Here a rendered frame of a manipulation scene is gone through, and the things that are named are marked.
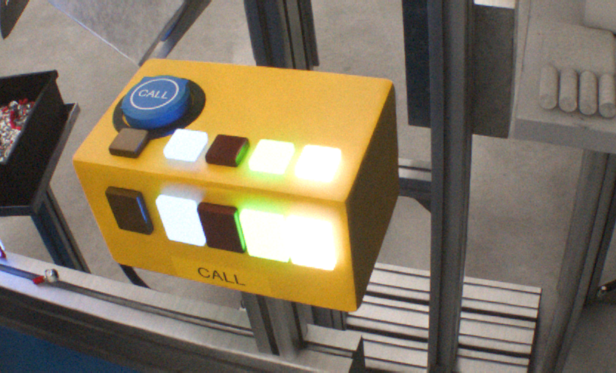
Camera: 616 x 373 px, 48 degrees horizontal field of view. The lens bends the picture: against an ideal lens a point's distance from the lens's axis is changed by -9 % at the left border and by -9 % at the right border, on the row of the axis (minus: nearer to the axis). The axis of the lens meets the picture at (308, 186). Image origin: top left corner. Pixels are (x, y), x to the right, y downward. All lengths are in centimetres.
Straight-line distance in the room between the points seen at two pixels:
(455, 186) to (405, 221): 79
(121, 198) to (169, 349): 23
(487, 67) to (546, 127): 28
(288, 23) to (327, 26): 156
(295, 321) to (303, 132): 18
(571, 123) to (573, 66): 7
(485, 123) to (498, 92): 6
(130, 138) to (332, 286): 13
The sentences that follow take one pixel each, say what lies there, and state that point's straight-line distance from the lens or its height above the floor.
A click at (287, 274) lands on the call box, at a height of 101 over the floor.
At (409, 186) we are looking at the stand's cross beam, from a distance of 110.
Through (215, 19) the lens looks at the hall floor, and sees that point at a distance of 267.
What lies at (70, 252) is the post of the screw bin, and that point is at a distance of 97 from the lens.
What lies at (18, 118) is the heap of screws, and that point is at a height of 85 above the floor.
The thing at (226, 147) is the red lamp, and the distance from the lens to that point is 38.
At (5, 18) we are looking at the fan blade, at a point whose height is 94.
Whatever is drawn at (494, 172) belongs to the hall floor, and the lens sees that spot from 194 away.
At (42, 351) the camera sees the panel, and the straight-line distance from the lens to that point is 81.
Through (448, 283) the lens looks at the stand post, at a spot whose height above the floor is 39.
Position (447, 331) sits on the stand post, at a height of 25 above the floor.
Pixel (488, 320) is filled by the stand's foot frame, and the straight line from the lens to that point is 153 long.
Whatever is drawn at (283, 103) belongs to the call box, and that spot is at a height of 107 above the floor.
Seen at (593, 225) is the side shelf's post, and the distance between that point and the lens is 108.
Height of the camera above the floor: 132
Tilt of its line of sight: 43 degrees down
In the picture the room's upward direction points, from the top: 9 degrees counter-clockwise
